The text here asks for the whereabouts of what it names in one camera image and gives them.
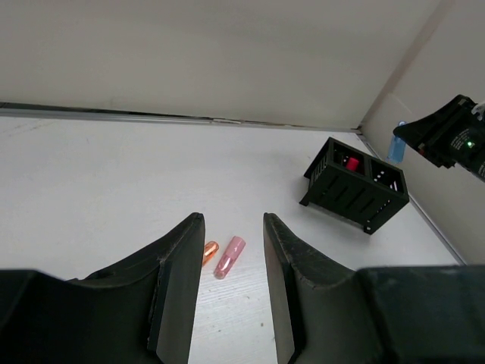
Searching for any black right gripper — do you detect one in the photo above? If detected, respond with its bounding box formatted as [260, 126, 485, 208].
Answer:
[393, 95, 484, 181]

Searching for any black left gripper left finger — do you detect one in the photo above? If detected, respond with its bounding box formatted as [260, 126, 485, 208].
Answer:
[1, 213, 205, 363]

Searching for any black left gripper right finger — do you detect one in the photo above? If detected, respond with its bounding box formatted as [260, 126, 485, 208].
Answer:
[263, 213, 484, 363]

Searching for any blue translucent cap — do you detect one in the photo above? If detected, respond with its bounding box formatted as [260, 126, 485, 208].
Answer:
[386, 134, 406, 165]

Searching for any pink cap black highlighter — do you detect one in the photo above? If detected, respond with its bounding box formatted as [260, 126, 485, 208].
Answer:
[345, 157, 360, 171]

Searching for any orange translucent cap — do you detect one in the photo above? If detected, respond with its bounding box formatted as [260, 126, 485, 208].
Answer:
[202, 241, 219, 266]

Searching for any pink translucent cap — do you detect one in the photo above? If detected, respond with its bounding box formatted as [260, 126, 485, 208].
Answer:
[214, 236, 246, 279]

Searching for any black two-compartment organizer box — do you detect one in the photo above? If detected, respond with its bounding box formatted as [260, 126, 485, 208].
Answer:
[300, 137, 409, 235]

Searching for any aluminium rail back edge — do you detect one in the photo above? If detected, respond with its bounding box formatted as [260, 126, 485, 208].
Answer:
[1, 101, 361, 135]

